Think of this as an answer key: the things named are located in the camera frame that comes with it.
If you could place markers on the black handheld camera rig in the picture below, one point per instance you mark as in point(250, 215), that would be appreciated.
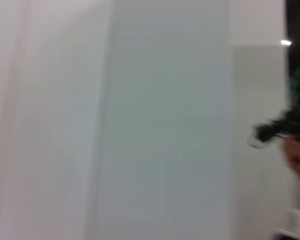
point(285, 125)

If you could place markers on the person's bare hand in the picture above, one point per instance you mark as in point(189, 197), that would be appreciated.
point(293, 150)

